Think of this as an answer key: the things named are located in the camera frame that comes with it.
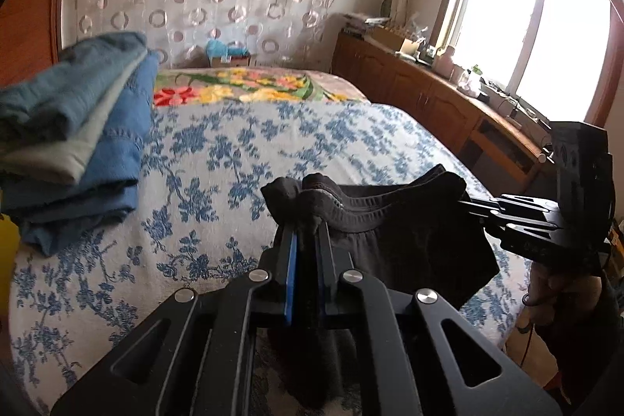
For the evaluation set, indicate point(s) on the black pants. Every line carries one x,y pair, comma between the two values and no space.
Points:
399,235

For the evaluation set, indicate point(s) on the folded grey-green pants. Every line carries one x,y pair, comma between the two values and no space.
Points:
73,148

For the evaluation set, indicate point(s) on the yellow object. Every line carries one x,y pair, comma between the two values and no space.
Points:
7,260

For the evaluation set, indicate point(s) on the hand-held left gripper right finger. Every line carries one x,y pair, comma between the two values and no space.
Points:
332,260

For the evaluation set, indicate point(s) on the person's right hand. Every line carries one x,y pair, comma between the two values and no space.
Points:
560,291

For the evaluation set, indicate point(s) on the blue floral bed sheet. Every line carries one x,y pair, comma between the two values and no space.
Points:
234,153

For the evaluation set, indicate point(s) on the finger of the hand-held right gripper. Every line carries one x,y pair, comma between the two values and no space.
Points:
521,207
536,243

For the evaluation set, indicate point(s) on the colourful floral pillow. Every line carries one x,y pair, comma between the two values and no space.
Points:
243,87

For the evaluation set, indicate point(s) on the folded dark blue jeans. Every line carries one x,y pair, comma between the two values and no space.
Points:
58,89

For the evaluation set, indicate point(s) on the window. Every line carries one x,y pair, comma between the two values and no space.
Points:
531,16

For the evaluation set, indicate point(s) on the pink jar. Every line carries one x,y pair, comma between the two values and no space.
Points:
444,59

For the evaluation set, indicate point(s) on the wooden cabinet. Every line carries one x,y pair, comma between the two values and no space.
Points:
424,99

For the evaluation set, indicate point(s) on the open cardboard box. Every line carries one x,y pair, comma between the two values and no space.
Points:
392,38

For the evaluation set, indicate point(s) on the small cardboard box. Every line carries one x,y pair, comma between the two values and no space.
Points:
231,55

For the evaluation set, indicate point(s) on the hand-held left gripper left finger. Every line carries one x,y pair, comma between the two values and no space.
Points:
291,270

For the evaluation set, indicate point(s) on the person's right forearm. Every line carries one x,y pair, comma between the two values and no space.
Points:
594,338

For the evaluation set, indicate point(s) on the orange wooden panel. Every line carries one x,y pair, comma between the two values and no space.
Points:
34,21

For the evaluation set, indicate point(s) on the folded light blue jeans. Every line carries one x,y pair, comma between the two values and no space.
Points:
112,162

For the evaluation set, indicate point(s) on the stack of papers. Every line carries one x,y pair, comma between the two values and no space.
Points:
360,21

